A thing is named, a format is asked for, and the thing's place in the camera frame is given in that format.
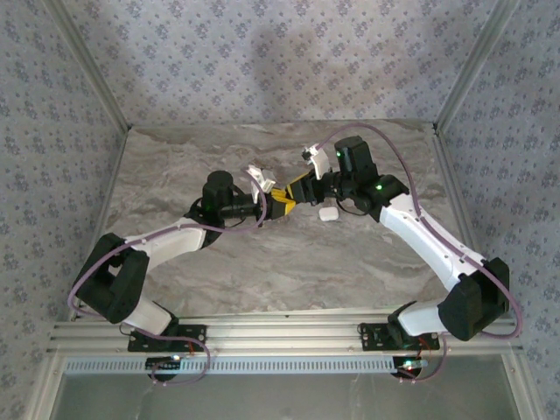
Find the left controller board with LED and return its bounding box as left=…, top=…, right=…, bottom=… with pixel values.
left=145, top=355, right=183, bottom=369

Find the controller board with led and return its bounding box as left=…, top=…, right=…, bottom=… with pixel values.
left=145, top=355, right=183, bottom=369
left=392, top=357, right=429, bottom=371

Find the grey metal lower panel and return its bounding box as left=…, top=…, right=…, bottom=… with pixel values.
left=48, top=354, right=534, bottom=420

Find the right controller board with LED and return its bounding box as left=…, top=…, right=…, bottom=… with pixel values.
left=392, top=357, right=429, bottom=371

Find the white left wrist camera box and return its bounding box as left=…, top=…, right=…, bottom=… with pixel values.
left=243, top=164, right=277, bottom=194

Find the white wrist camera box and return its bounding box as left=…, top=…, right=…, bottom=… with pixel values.
left=300, top=143, right=330, bottom=181
left=243, top=164, right=277, bottom=194

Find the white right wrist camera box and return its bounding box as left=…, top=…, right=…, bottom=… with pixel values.
left=300, top=143, right=330, bottom=181

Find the aluminium table side rail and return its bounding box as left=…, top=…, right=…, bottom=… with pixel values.
left=430, top=124, right=501, bottom=319
left=68, top=126, right=133, bottom=323

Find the aluminium mounting rail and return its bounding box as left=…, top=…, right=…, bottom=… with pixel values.
left=46, top=307, right=525, bottom=356

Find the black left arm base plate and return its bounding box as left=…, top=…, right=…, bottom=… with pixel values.
left=126, top=324, right=207, bottom=354

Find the grey slotted cable duct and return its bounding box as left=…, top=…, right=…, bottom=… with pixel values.
left=63, top=354, right=433, bottom=376

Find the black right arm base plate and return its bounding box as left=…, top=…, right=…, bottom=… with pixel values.
left=357, top=320, right=441, bottom=352

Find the aluminium corner post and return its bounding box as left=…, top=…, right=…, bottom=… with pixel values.
left=43, top=0, right=133, bottom=133
left=431, top=0, right=522, bottom=133

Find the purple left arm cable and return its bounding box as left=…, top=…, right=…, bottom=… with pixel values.
left=67, top=187, right=269, bottom=387

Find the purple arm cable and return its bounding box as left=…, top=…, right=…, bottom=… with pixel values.
left=67, top=187, right=269, bottom=387
left=312, top=122, right=525, bottom=385

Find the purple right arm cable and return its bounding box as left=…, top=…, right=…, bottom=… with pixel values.
left=312, top=122, right=525, bottom=385

